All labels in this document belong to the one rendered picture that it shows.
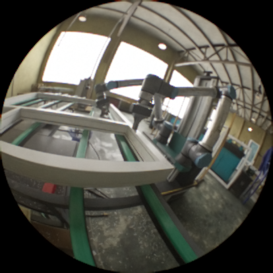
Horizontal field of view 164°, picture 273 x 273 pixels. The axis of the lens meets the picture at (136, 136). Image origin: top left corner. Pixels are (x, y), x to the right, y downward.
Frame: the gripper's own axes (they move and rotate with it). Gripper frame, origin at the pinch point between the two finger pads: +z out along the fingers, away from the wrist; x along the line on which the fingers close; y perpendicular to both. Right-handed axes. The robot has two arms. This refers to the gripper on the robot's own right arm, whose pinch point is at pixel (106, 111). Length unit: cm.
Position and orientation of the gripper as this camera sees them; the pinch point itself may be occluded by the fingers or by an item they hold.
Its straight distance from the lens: 92.8
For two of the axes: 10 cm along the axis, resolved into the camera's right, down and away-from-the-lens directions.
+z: 4.0, 9.2, -0.6
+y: 1.7, -1.3, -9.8
